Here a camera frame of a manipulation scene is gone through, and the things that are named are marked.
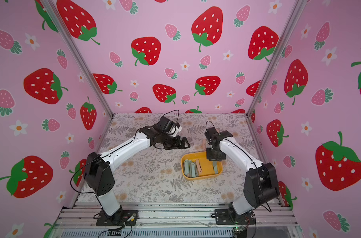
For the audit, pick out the aluminium frame rail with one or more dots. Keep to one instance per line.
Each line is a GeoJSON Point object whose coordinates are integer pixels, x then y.
{"type": "Point", "coordinates": [175, 220]}

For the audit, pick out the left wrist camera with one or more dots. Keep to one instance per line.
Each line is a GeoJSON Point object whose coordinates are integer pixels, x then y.
{"type": "Point", "coordinates": [168, 126]}

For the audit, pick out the yellow plastic storage box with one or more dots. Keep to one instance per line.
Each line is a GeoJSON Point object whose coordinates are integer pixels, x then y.
{"type": "Point", "coordinates": [209, 169]}

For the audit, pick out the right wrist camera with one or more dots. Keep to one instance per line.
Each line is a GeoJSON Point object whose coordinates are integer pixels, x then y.
{"type": "Point", "coordinates": [213, 137]}

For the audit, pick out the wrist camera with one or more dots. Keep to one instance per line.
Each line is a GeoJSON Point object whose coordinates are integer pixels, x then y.
{"type": "Point", "coordinates": [168, 126]}
{"type": "Point", "coordinates": [213, 137]}

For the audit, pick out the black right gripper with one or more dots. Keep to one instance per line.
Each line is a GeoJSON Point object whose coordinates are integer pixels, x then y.
{"type": "Point", "coordinates": [215, 152]}

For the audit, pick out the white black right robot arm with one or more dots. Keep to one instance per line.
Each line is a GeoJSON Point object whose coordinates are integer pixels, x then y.
{"type": "Point", "coordinates": [261, 183]}

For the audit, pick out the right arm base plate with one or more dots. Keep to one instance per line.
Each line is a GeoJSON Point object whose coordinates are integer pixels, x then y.
{"type": "Point", "coordinates": [229, 217]}

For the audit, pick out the pink folding fruit knife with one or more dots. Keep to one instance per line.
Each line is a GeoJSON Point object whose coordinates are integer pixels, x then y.
{"type": "Point", "coordinates": [198, 167]}
{"type": "Point", "coordinates": [204, 145]}

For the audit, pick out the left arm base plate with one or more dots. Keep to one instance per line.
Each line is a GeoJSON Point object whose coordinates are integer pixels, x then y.
{"type": "Point", "coordinates": [122, 217]}

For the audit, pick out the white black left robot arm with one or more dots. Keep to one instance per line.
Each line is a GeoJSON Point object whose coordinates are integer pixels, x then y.
{"type": "Point", "coordinates": [99, 168]}

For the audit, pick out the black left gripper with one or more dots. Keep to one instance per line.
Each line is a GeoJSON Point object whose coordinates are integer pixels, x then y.
{"type": "Point", "coordinates": [177, 145]}

